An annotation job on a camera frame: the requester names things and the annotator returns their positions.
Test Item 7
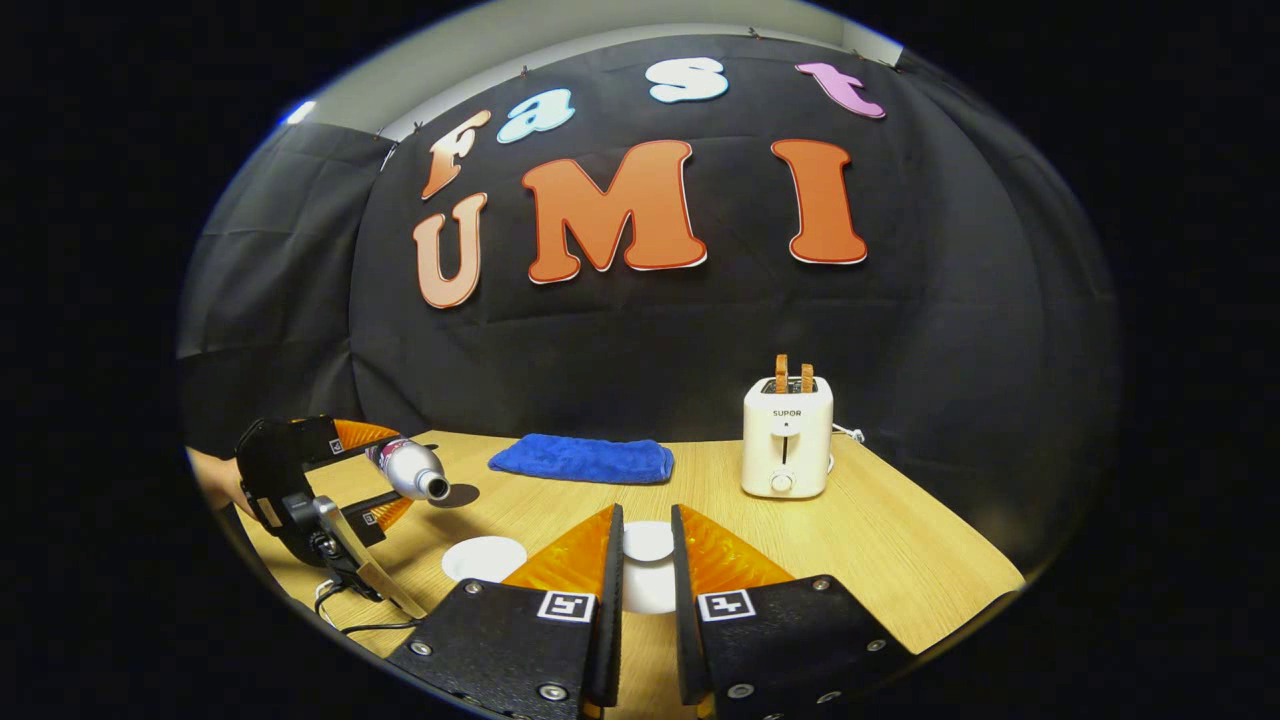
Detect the blue towel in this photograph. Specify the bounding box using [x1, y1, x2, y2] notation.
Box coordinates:
[488, 433, 675, 486]

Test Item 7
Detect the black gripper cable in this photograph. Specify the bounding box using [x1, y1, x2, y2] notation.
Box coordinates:
[313, 578, 421, 636]

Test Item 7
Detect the silver water bottle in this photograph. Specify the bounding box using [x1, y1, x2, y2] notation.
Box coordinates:
[366, 437, 452, 502]

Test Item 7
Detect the white toaster cable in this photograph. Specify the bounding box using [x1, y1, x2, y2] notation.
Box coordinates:
[828, 423, 866, 476]

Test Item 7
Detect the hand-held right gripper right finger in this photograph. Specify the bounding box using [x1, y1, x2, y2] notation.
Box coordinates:
[670, 503, 916, 720]

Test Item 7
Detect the white toaster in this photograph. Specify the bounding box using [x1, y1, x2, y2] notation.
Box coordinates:
[741, 376, 835, 500]

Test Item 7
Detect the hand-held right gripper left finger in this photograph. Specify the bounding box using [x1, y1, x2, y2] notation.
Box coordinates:
[385, 503, 626, 720]

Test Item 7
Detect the black backdrop cloth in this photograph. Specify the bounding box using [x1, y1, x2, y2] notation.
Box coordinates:
[178, 35, 1119, 571]

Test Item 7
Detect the white teacup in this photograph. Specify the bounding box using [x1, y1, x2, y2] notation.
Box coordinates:
[441, 536, 528, 583]

